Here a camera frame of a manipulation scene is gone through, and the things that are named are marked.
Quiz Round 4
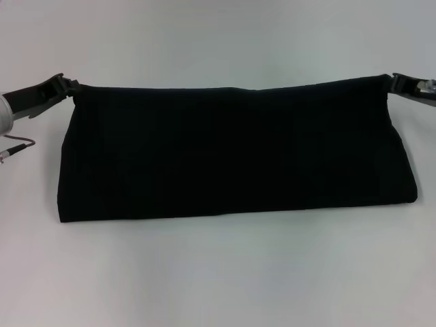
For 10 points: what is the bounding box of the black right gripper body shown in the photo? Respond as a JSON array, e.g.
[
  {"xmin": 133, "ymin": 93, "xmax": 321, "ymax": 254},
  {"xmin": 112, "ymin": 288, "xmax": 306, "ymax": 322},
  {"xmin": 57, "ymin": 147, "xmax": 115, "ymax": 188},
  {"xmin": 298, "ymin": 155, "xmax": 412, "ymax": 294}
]
[{"xmin": 397, "ymin": 75, "xmax": 436, "ymax": 107}]

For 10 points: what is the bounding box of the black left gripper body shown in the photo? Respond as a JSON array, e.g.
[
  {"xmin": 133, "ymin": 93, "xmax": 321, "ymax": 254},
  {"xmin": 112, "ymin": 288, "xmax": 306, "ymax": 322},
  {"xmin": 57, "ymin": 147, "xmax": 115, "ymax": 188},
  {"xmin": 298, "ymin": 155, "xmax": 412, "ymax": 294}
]
[{"xmin": 5, "ymin": 72, "xmax": 66, "ymax": 121}]

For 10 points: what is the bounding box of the black shirt with FREE print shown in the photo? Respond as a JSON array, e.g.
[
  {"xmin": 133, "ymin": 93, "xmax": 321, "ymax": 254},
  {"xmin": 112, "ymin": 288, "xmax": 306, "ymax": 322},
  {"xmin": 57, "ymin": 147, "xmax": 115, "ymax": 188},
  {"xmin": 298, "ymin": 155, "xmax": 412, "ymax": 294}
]
[{"xmin": 57, "ymin": 74, "xmax": 418, "ymax": 225}]

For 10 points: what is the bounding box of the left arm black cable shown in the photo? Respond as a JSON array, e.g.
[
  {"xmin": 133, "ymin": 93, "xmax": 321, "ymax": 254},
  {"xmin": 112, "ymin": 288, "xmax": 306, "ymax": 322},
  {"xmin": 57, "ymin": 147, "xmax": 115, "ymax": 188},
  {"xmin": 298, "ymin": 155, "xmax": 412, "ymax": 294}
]
[{"xmin": 0, "ymin": 135, "xmax": 37, "ymax": 165}]

